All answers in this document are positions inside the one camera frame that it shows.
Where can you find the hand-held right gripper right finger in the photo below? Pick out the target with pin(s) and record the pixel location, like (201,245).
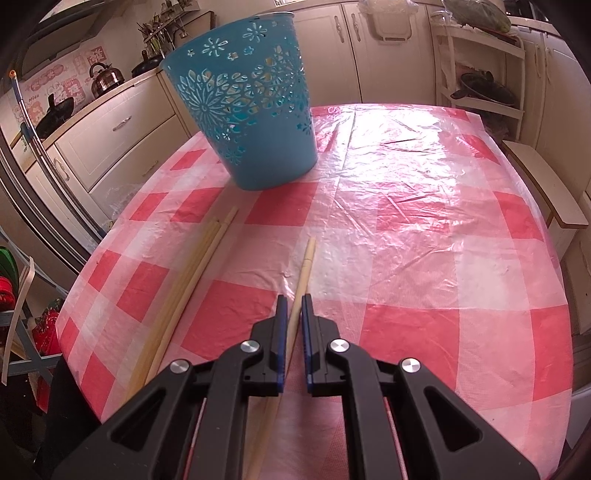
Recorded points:
(307,341)

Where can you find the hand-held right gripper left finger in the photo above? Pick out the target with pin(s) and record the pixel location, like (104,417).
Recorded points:
(281,332)

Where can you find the slender wooden chopstick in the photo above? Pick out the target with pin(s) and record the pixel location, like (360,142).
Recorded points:
(305,267)

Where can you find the bunch of bamboo chopsticks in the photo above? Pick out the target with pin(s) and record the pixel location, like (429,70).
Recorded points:
(194,277)

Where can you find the blue perforated plastic bin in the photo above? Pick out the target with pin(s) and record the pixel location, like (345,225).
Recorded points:
(258,152)

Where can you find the red white checkered tablecloth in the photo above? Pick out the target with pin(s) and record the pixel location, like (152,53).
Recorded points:
(415,277)

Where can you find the cream drawer base cabinet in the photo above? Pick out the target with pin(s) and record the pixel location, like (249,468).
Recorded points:
(115,134)

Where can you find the blue cross-braced shelf rack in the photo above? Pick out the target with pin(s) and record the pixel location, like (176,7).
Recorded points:
(21,323)

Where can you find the white wooden stool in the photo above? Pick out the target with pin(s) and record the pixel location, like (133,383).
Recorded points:
(540,184)

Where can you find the cream door base cabinet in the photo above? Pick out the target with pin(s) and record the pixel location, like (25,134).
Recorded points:
(332,50)

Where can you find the black frying pan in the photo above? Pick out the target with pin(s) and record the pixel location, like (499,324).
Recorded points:
(145,64)

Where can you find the dark metal kettle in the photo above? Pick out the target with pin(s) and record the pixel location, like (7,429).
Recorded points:
(108,83)

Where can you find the black lidded pan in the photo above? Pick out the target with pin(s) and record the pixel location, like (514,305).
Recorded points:
(485,90)

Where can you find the black wok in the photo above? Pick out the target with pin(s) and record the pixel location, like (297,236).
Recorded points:
(55,115)

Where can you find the blue mop pole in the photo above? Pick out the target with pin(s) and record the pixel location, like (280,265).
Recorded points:
(27,124)

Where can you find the white hanging bin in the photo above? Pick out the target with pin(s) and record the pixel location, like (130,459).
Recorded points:
(388,21)

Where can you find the cream panelled base cabinet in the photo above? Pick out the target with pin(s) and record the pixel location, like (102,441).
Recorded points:
(563,92)

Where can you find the white shelf cart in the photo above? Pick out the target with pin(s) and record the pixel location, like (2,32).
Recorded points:
(517,50)

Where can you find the green vegetable bag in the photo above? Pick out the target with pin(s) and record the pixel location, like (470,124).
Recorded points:
(480,14)

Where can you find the grey door frame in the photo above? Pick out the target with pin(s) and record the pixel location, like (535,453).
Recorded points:
(27,198)

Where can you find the wall utensil rack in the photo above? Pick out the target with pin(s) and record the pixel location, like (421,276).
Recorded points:
(159,27)

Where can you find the red wall stickers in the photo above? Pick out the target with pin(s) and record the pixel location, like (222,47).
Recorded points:
(60,83)

